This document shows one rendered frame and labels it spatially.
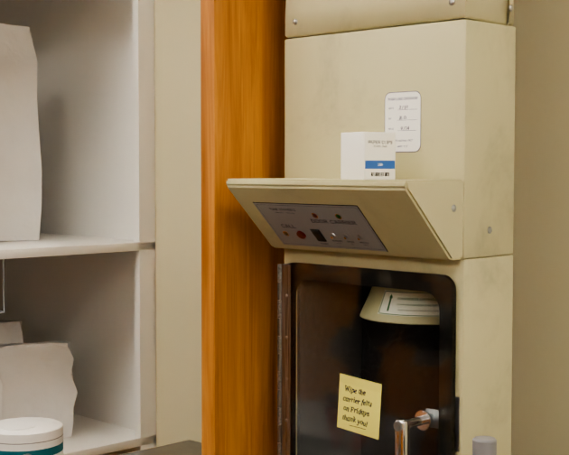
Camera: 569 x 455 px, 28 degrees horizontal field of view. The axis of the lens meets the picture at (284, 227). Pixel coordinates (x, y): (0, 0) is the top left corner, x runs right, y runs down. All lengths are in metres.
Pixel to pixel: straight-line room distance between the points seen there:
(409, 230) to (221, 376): 0.40
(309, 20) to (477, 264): 0.43
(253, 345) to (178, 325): 0.84
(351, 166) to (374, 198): 0.07
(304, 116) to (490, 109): 0.28
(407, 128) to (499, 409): 0.39
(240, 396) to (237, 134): 0.38
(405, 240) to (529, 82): 0.55
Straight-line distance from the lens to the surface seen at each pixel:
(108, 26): 2.70
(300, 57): 1.63
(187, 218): 2.48
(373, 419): 1.55
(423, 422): 1.48
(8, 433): 1.94
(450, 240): 1.42
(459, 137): 1.44
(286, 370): 1.65
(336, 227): 1.49
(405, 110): 1.49
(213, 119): 1.62
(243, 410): 1.70
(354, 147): 1.44
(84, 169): 2.76
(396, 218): 1.40
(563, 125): 1.86
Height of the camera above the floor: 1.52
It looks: 3 degrees down
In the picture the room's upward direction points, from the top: straight up
